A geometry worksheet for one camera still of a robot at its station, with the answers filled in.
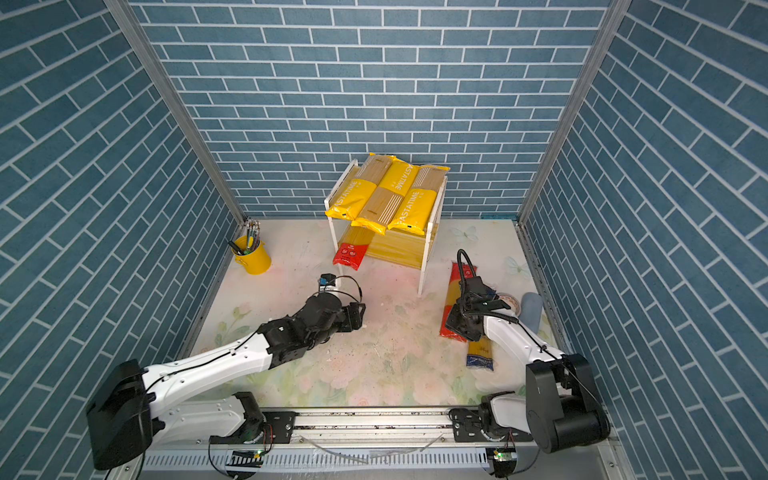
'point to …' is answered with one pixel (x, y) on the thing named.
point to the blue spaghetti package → (480, 353)
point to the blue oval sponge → (531, 310)
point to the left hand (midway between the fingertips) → (364, 311)
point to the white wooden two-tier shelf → (408, 250)
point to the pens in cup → (253, 229)
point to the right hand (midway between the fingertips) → (453, 324)
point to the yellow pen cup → (256, 263)
